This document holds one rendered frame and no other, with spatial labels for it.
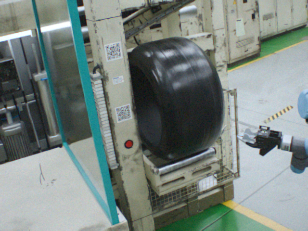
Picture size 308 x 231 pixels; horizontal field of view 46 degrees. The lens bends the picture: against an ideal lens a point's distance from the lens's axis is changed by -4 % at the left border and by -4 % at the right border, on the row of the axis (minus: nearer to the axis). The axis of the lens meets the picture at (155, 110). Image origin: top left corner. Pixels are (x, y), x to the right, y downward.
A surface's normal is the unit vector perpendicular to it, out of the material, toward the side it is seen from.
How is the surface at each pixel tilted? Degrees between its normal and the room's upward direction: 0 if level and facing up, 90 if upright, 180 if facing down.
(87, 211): 0
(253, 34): 90
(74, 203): 0
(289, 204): 0
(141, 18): 90
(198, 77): 57
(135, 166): 90
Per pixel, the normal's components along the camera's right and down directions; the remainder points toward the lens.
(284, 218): -0.12, -0.92
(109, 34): 0.43, 0.28
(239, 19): 0.64, 0.21
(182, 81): 0.29, -0.26
